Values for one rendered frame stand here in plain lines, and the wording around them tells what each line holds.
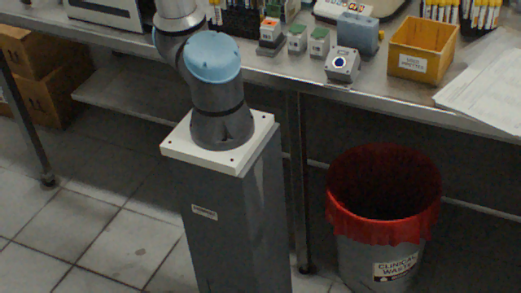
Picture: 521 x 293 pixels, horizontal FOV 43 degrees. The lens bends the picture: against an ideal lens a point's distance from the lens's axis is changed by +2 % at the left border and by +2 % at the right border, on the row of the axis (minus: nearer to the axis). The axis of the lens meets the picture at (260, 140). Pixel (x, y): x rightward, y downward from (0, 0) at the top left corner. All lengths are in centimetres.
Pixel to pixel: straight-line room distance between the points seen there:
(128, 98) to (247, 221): 131
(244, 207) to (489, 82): 66
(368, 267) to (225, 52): 100
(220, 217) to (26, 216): 133
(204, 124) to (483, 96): 66
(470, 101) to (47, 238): 169
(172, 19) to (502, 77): 80
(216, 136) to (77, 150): 160
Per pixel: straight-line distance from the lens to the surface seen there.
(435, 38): 174
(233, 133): 143
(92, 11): 201
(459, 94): 162
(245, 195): 147
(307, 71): 170
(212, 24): 189
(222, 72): 134
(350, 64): 162
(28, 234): 269
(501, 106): 160
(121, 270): 245
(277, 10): 177
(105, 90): 280
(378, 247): 201
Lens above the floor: 187
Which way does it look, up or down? 42 degrees down
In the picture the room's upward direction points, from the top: 6 degrees counter-clockwise
